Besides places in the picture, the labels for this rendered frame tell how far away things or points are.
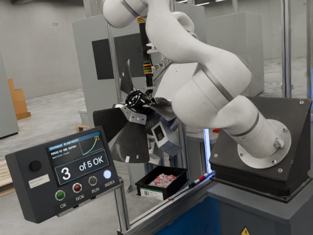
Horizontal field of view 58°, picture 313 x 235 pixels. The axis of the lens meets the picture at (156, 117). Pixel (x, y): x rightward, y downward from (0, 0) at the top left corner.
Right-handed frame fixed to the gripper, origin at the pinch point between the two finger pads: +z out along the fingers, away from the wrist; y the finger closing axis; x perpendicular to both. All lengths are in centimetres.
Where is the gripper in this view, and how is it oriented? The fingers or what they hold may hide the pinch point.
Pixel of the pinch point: (145, 48)
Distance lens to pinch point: 152.4
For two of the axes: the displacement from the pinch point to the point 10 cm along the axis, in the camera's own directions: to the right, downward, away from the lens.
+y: 7.1, -2.4, 6.6
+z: -6.9, -0.8, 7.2
